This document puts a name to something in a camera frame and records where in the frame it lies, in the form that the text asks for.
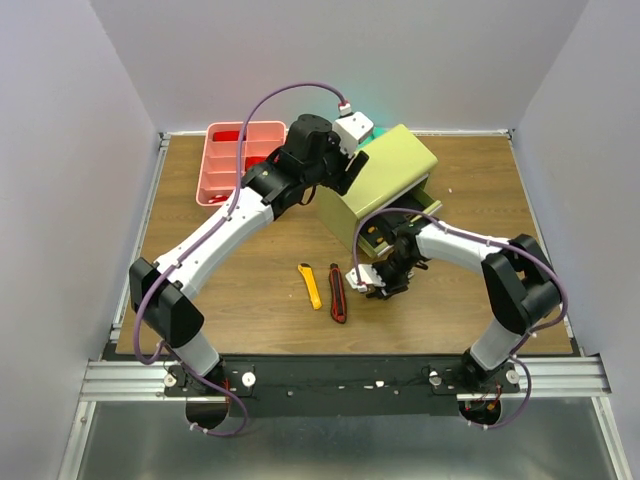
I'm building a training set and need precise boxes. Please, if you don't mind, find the olive green drawer cabinet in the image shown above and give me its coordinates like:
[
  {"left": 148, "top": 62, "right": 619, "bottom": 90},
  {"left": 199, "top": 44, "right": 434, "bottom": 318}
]
[{"left": 315, "top": 124, "right": 442, "bottom": 251}]

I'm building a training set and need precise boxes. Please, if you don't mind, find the red black utility knife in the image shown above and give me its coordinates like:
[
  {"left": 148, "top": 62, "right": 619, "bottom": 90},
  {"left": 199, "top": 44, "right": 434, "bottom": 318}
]
[{"left": 329, "top": 263, "right": 347, "bottom": 324}]

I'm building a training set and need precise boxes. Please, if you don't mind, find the yellow utility knife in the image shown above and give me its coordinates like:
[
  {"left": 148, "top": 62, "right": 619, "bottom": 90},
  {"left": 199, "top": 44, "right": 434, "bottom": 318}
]
[{"left": 297, "top": 263, "right": 322, "bottom": 310}]

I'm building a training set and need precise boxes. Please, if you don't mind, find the needle nose pliers orange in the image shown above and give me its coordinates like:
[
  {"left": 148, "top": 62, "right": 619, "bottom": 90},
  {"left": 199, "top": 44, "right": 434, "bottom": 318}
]
[{"left": 366, "top": 225, "right": 392, "bottom": 248}]

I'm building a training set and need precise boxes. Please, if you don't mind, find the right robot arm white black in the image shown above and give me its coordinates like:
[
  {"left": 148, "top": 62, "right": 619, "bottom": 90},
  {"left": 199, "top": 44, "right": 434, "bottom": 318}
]
[{"left": 367, "top": 223, "right": 566, "bottom": 392}]

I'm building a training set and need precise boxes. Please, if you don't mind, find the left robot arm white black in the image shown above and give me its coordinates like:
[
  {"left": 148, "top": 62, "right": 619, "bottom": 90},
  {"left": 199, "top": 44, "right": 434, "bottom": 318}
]
[{"left": 129, "top": 112, "right": 374, "bottom": 395}]

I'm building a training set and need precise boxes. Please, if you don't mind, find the green cloth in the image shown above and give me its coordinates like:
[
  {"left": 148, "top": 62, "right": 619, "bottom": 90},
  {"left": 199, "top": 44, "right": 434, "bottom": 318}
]
[{"left": 366, "top": 126, "right": 388, "bottom": 142}]

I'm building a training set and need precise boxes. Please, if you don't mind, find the red item middle compartment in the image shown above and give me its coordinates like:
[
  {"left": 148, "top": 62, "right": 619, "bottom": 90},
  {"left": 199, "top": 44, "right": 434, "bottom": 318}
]
[{"left": 245, "top": 156, "right": 266, "bottom": 170}]

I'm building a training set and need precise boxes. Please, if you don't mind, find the pink compartment tray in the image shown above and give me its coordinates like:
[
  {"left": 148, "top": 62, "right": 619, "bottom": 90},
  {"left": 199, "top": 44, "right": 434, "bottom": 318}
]
[{"left": 195, "top": 121, "right": 287, "bottom": 210}]

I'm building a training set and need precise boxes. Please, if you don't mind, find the red white item front compartment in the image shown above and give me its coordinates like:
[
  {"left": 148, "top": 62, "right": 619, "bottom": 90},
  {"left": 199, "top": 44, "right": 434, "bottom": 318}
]
[{"left": 207, "top": 195, "right": 228, "bottom": 205}]

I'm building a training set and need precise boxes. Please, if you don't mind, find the red item back compartment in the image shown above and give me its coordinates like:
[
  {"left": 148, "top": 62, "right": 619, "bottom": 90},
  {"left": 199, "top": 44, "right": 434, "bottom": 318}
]
[{"left": 211, "top": 130, "right": 240, "bottom": 142}]

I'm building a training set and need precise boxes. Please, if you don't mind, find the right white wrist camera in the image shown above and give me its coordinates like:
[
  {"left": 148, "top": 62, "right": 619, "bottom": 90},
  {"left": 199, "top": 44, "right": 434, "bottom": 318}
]
[{"left": 344, "top": 264, "right": 385, "bottom": 293}]

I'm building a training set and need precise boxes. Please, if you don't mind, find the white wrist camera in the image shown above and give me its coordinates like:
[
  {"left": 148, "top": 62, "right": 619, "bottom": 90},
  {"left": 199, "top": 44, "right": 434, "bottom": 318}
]
[
  {"left": 332, "top": 101, "right": 374, "bottom": 157},
  {"left": 344, "top": 264, "right": 385, "bottom": 293}
]

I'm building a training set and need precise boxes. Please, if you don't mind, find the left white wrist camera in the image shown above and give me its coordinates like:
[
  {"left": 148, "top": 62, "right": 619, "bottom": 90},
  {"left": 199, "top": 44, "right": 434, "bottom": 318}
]
[{"left": 332, "top": 101, "right": 374, "bottom": 157}]

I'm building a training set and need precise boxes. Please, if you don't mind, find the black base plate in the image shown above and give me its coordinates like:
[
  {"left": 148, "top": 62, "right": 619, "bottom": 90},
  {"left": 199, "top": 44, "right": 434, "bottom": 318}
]
[{"left": 164, "top": 353, "right": 521, "bottom": 419}]

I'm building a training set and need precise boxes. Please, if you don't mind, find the aluminium rail frame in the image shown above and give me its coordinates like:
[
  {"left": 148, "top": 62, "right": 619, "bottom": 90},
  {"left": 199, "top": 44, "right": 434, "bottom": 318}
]
[{"left": 59, "top": 130, "right": 633, "bottom": 479}]

